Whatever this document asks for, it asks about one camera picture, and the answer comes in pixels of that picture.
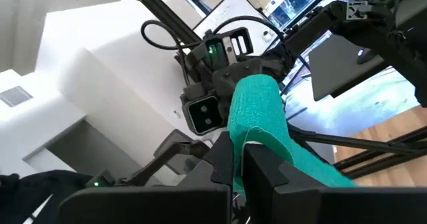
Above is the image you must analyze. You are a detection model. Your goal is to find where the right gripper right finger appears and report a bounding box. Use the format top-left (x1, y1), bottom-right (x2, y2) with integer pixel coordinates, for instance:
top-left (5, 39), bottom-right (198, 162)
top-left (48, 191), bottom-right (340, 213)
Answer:
top-left (242, 143), bottom-right (427, 224)

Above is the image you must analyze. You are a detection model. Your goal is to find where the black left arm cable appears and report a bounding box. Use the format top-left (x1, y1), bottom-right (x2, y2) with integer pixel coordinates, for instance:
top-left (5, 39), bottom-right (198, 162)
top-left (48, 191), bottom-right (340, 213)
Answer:
top-left (140, 15), bottom-right (285, 52)

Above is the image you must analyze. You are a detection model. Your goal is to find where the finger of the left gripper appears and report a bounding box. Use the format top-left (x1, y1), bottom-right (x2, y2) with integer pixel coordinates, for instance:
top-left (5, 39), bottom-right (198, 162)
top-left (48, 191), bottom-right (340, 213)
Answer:
top-left (262, 48), bottom-right (297, 82)
top-left (212, 57), bottom-right (268, 97)

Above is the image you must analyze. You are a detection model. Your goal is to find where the black fabric cover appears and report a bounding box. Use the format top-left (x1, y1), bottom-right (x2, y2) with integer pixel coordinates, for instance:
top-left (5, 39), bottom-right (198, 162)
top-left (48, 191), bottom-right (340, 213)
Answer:
top-left (0, 169), bottom-right (96, 224)

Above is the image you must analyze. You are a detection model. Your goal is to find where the green elastic bandage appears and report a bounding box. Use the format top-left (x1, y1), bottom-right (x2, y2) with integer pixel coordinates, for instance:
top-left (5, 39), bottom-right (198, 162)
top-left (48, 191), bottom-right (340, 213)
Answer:
top-left (227, 73), bottom-right (358, 200)

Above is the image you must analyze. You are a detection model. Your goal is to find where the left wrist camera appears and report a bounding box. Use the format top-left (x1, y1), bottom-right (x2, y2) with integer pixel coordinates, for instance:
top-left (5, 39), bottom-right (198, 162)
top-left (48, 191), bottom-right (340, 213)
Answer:
top-left (180, 95), bottom-right (225, 137)

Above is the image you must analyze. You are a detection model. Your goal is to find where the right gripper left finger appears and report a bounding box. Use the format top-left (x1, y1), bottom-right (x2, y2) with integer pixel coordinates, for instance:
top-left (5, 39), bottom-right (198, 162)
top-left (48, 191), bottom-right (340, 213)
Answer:
top-left (57, 131), bottom-right (234, 224)

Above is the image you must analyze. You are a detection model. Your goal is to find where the dark grey desk panel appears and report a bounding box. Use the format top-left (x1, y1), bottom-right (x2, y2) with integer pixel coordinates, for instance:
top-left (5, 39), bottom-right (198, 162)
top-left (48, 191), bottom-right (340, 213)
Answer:
top-left (308, 33), bottom-right (401, 102)

